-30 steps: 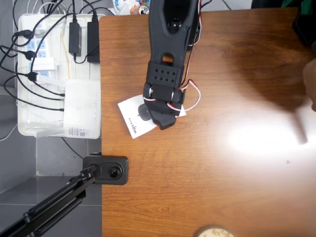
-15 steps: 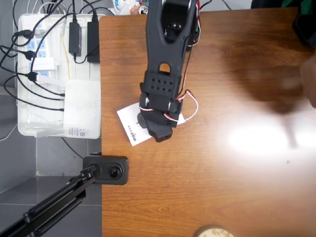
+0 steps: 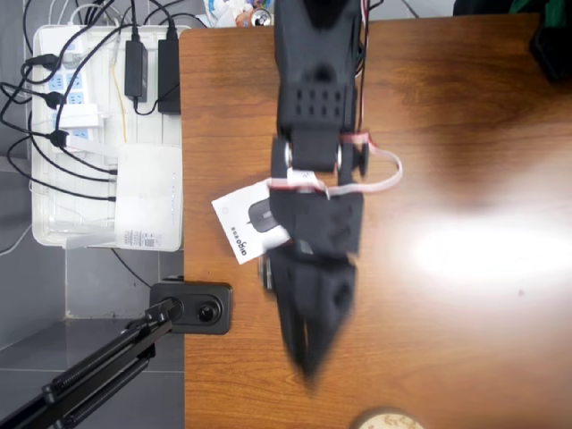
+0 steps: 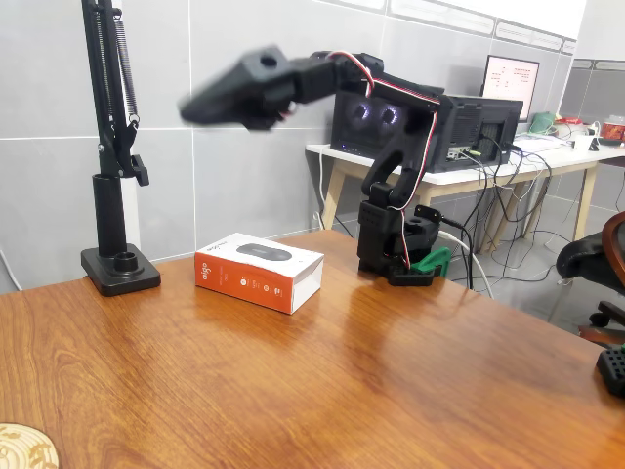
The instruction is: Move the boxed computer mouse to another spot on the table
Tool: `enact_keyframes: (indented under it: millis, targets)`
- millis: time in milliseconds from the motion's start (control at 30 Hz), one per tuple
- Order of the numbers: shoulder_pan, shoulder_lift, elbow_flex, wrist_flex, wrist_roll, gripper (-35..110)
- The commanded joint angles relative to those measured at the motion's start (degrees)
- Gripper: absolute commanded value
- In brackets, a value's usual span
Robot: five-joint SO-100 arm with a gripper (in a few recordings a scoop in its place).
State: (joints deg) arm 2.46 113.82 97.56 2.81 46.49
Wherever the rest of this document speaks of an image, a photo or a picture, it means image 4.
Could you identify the black PC case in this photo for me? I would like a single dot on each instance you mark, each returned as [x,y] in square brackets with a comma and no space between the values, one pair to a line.
[469,127]

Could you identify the green round bundle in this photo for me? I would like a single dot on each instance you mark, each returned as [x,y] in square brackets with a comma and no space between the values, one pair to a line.
[544,122]

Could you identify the red tin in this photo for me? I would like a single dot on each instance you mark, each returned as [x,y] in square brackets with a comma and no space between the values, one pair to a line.
[614,131]

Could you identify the orange white mouse box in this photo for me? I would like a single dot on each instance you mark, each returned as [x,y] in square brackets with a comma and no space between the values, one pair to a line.
[234,281]

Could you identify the white desk with wooden legs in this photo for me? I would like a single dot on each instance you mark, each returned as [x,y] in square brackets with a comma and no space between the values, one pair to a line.
[322,150]

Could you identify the computer monitor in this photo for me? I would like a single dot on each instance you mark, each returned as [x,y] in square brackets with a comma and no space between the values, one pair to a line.
[512,83]

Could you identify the stack of papers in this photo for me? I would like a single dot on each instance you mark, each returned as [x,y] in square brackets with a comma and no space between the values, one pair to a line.
[537,141]

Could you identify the round wooden coaster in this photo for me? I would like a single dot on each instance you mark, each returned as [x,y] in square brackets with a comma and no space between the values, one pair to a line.
[24,449]

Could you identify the white charger block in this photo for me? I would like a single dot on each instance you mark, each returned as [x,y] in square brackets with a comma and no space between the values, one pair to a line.
[583,141]

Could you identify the green table clamp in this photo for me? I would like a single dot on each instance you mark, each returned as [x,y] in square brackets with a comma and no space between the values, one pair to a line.
[434,261]

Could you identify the black office chair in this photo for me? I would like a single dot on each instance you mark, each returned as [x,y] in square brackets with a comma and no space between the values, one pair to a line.
[581,256]

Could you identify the black perforated printed block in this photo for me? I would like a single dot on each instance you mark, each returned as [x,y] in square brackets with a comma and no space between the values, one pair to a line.
[612,366]

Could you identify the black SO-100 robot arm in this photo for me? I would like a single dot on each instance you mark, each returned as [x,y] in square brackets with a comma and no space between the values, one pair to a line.
[390,161]

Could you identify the black stand base with post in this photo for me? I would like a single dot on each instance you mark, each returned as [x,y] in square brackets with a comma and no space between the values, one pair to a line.
[122,278]

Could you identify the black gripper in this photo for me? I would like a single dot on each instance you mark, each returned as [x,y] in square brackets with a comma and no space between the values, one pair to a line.
[240,90]

